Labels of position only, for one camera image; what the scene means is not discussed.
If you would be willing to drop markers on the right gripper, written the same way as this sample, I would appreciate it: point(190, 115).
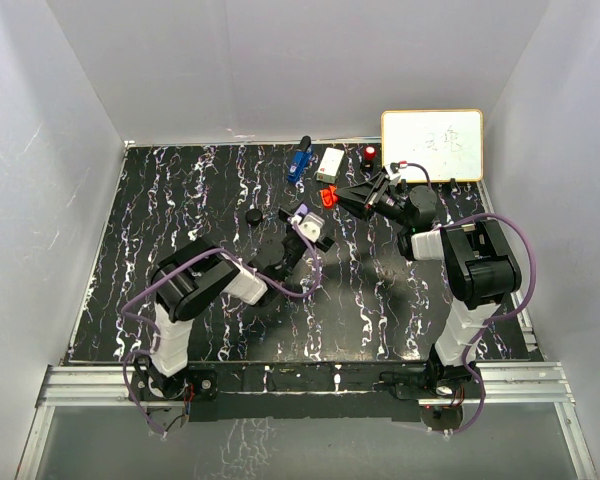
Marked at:
point(361, 199)

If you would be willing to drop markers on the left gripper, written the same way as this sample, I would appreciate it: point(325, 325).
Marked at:
point(286, 215)

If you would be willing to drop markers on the orange earbud case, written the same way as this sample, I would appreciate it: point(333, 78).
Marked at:
point(328, 197)

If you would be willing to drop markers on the purple earbud case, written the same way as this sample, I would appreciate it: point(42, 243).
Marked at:
point(302, 210)

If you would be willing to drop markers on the black earbud case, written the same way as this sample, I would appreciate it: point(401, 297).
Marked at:
point(254, 217)

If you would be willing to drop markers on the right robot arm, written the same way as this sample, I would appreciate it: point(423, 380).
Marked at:
point(480, 267)

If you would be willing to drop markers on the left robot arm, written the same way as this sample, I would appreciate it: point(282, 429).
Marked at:
point(187, 282)

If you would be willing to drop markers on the white box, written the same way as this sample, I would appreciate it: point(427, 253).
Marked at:
point(328, 169)

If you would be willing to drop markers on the red black button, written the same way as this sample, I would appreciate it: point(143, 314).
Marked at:
point(369, 155)

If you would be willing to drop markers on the blue black tool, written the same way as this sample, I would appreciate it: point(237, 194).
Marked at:
point(300, 160)

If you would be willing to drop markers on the white whiteboard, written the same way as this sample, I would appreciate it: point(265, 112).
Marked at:
point(447, 143)

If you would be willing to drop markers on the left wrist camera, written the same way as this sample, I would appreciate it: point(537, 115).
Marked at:
point(308, 226)

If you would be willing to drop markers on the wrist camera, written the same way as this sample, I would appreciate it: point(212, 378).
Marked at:
point(308, 226)
point(395, 172)

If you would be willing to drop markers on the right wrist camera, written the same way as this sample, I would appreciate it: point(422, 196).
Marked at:
point(395, 172)

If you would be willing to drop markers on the aluminium rail frame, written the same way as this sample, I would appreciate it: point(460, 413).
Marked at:
point(302, 421)

